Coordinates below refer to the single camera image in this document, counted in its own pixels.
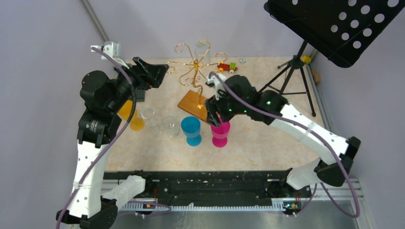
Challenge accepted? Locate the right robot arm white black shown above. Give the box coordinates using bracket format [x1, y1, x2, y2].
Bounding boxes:
[205, 72, 361, 197]

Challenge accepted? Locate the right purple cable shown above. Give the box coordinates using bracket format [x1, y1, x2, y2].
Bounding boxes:
[209, 72, 362, 219]

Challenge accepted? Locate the yellow wine glass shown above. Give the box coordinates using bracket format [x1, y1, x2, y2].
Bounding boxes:
[118, 100, 145, 131]

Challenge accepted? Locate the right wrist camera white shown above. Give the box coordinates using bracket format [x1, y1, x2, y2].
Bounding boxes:
[205, 72, 226, 100]

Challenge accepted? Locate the gold wire glass rack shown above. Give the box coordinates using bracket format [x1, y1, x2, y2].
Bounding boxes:
[167, 40, 228, 109]

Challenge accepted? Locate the black music stand tray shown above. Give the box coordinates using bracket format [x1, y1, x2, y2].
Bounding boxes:
[264, 0, 405, 68]

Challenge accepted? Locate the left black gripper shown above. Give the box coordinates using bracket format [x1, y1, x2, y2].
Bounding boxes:
[107, 56, 169, 112]

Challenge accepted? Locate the black studded building plate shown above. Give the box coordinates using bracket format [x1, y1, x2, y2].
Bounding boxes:
[135, 89, 146, 103]

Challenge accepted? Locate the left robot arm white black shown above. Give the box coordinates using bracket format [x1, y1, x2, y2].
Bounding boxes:
[56, 57, 169, 229]

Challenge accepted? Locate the aluminium corner post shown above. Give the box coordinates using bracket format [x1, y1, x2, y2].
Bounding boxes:
[79, 0, 111, 43]

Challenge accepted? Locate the pink wine glass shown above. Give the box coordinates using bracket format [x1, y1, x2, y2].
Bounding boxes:
[211, 118, 231, 148]

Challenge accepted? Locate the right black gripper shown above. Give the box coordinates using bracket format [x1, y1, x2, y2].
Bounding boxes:
[205, 87, 248, 127]

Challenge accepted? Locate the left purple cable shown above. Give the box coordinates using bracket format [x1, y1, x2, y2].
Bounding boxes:
[55, 46, 171, 229]

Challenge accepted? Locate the clear ribbed wine glass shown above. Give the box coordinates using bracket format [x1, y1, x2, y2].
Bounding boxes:
[161, 116, 180, 137]

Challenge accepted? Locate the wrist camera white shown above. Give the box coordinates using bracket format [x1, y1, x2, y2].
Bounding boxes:
[205, 72, 226, 100]
[90, 41, 129, 69]

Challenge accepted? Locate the yellow clamp knob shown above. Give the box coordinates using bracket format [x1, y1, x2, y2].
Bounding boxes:
[301, 55, 312, 64]

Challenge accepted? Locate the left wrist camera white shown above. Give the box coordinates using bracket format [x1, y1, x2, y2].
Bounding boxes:
[90, 41, 129, 69]

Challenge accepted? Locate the purple cable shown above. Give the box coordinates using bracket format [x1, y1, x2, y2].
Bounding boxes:
[55, 46, 171, 229]
[209, 72, 362, 219]

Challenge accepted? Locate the toy brick car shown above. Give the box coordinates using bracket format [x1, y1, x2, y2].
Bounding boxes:
[217, 62, 238, 74]

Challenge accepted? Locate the blue wine glass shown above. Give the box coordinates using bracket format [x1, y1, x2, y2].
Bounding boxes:
[181, 116, 202, 146]

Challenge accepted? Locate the wooden rack base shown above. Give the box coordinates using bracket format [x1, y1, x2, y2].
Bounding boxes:
[177, 90, 207, 122]

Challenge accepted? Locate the clear smooth wine glass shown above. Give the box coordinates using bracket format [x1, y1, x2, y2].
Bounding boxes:
[141, 107, 161, 133]

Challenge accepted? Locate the black tripod stand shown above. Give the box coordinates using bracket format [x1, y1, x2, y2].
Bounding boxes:
[259, 41, 317, 117]

